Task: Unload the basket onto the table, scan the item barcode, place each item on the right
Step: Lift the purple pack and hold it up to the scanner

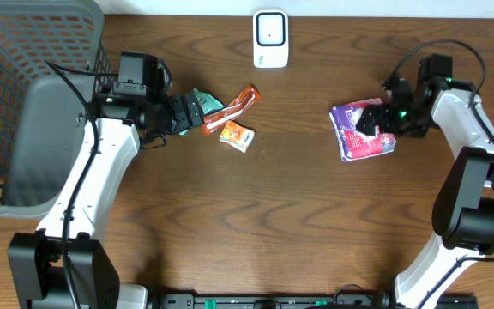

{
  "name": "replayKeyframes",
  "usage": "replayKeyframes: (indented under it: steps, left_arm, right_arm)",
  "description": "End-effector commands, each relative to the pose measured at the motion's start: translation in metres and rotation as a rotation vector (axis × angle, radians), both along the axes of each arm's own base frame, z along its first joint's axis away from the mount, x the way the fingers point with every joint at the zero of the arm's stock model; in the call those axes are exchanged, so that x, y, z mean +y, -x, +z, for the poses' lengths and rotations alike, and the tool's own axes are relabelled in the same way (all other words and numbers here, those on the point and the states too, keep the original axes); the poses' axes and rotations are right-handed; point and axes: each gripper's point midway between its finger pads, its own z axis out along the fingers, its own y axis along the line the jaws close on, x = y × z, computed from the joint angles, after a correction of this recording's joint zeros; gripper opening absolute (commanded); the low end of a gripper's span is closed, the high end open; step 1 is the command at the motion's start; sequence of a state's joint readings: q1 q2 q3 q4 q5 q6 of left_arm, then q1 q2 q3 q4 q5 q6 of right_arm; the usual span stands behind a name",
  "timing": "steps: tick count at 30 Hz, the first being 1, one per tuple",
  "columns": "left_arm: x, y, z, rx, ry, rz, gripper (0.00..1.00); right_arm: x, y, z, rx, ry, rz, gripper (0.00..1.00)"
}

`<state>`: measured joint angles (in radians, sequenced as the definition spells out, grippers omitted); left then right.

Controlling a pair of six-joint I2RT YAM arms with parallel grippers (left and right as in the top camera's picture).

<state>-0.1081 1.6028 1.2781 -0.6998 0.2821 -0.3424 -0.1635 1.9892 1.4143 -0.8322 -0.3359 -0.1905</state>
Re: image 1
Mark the grey plastic basket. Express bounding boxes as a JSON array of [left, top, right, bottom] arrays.
[[0, 0, 112, 219]]

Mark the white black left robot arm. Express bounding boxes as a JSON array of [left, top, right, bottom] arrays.
[[8, 92, 204, 308]]

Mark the purple pad package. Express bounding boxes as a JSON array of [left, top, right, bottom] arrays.
[[329, 98, 396, 162]]

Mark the red orange snack wrapper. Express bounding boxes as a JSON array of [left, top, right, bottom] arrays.
[[202, 85, 261, 136]]

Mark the teal wipes packet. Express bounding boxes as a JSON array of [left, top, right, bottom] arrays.
[[192, 88, 224, 116]]

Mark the white barcode scanner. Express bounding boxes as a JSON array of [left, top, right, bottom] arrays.
[[252, 9, 289, 69]]

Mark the orange tissue packet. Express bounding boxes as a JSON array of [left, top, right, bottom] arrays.
[[219, 121, 256, 153]]

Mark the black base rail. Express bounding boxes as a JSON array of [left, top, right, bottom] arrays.
[[153, 294, 378, 309]]

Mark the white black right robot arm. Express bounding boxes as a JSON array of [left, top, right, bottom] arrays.
[[356, 54, 494, 308]]

